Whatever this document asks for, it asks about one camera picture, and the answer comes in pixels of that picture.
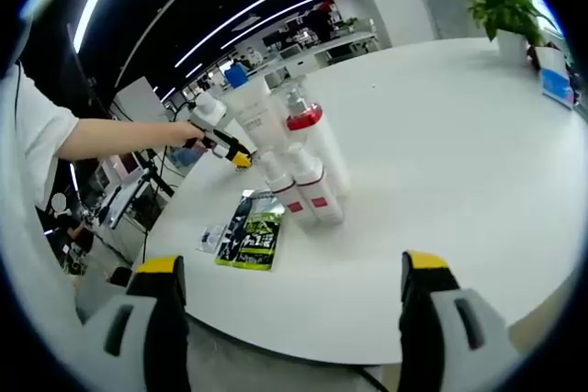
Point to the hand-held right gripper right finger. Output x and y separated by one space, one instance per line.
422 318

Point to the blue storage bin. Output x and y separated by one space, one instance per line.
236 77

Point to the person's left hand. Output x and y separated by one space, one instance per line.
190 135

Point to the white skincare tube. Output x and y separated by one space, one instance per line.
252 116

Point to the green black packet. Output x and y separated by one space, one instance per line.
252 236

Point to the tall white skincare pump bottle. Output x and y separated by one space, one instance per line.
321 144

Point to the green plant in white pot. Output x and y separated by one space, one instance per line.
505 6

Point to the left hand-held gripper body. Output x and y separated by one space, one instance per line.
207 109

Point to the black tripod stand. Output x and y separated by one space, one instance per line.
156 176

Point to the blue white box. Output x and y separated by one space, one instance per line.
556 80

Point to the person in white shirt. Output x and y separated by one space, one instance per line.
32 158

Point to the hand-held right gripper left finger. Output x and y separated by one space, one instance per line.
156 318

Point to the clear plastic sachet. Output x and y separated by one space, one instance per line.
212 238

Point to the white background counter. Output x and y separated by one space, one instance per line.
331 50

